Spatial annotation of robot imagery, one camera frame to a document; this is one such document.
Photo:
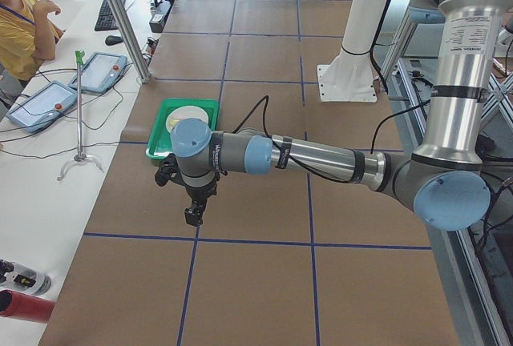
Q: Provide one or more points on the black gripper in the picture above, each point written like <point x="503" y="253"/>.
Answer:
<point x="199" y="192"/>

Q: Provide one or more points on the white round plate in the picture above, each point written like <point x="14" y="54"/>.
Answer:
<point x="186" y="112"/>

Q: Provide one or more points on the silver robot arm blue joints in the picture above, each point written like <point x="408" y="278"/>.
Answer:
<point x="439" y="182"/>

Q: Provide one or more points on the green plastic tray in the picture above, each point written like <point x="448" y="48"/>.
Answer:
<point x="159" y="144"/>

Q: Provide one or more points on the silver stand with green clip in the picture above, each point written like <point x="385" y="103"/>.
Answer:
<point x="81" y="157"/>

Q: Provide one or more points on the teach pendant tablet far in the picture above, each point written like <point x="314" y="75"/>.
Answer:
<point x="100" y="72"/>

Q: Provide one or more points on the teach pendant tablet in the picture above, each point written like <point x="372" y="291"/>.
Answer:
<point x="44" y="107"/>
<point x="100" y="72"/>

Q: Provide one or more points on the teach pendant tablet near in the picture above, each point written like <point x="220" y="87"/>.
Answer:
<point x="44" y="107"/>

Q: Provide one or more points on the black computer mouse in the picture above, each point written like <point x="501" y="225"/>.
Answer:
<point x="112" y="40"/>

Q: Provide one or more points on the red cylinder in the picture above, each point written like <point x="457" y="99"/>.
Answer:
<point x="16" y="305"/>

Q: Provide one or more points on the black keyboard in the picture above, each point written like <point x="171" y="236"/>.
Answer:
<point x="105" y="20"/>

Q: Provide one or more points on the person in yellow shirt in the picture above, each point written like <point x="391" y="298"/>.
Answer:
<point x="28" y="37"/>

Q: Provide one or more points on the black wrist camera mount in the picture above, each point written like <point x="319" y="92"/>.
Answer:
<point x="168" y="171"/>

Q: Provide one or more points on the aluminium frame post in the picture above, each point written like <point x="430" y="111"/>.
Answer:
<point x="130" y="40"/>

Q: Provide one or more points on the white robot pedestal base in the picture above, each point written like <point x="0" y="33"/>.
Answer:
<point x="349" y="77"/>

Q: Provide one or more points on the aluminium frame rail right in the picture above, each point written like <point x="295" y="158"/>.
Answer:
<point x="477" y="282"/>

